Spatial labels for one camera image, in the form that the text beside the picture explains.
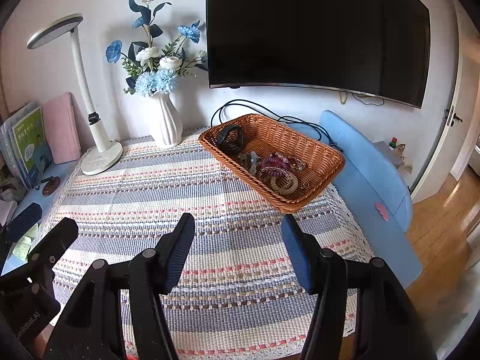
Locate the black wall television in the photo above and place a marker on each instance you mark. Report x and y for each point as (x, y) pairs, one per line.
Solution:
(379, 48)

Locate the brown wicker basket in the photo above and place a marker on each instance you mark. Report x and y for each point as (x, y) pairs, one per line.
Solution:
(287, 191)

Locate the white desk lamp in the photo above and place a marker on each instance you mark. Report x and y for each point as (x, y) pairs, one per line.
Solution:
(106, 153)

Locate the light blue hair clip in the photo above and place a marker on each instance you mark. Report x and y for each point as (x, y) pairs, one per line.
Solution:
(250, 162)

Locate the pink folder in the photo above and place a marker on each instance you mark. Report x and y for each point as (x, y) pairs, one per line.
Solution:
(61, 129)

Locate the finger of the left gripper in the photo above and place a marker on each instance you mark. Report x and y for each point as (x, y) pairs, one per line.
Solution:
(53, 245)
(17, 227)

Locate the green book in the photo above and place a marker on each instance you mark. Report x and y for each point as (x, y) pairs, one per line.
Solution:
(32, 146)

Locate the pink sticker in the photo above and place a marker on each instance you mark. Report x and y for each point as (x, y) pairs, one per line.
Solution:
(383, 211)

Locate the black wrist watch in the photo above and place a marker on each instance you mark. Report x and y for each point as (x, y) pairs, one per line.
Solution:
(231, 139)

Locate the small brown stand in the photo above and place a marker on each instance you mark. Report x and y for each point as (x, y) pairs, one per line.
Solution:
(48, 180)

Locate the striped woven tablecloth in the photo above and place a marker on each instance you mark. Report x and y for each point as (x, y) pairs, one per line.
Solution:
(238, 297)

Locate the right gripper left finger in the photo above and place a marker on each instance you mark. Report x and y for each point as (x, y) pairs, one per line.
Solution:
(91, 325)

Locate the blue chair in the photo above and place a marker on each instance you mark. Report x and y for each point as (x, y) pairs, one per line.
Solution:
(344, 217)

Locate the blue white flower bouquet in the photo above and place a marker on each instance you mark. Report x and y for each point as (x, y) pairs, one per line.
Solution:
(152, 69)

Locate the white ribbed vase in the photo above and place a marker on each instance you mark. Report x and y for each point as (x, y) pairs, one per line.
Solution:
(167, 127)

